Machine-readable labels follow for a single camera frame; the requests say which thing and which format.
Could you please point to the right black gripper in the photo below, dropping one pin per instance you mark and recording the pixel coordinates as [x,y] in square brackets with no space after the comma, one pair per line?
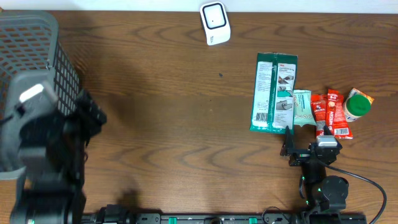
[298,158]

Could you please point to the light green wipes pack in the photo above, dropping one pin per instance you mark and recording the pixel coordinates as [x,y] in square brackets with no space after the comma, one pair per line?
[302,108]

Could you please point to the red stick sachet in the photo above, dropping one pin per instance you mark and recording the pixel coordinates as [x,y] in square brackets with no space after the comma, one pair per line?
[335,117]

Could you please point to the red snack bag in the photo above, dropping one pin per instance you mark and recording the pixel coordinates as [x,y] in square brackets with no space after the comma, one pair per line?
[318,105]

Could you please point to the green lid jar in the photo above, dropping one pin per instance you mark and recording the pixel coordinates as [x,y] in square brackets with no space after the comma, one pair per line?
[356,107]

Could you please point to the small orange box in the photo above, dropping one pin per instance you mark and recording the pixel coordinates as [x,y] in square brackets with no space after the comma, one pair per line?
[355,91]

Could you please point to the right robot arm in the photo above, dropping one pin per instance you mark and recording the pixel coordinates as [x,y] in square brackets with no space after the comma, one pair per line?
[325,194]

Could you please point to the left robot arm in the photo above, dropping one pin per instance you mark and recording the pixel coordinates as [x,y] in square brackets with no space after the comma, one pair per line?
[52,150]

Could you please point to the white barcode scanner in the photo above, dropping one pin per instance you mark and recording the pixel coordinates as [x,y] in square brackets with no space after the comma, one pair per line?
[215,23]

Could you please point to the grey plastic mesh basket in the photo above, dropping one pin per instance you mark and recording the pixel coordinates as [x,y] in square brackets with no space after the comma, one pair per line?
[31,54]

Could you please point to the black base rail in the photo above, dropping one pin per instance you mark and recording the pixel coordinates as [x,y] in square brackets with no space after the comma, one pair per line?
[154,218]

